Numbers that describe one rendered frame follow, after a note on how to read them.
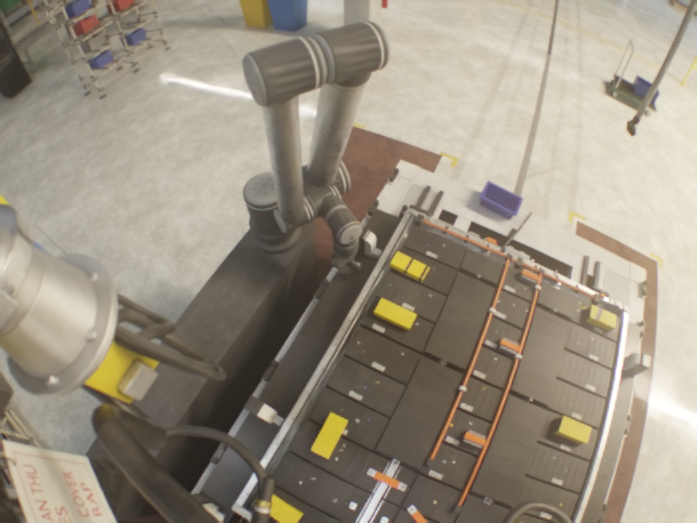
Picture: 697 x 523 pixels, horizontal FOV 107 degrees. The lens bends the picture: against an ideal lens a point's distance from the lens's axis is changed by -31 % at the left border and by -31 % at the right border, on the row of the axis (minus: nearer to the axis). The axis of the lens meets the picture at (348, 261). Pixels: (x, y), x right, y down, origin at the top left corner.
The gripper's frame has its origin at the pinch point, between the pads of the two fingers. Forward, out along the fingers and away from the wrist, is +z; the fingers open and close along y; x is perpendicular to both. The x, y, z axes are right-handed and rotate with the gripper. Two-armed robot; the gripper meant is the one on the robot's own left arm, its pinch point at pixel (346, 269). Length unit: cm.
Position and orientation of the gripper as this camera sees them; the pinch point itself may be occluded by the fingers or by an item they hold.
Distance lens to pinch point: 176.9
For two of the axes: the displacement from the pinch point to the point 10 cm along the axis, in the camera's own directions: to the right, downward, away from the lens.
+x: -4.9, 7.5, -4.5
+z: 0.1, 5.2, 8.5
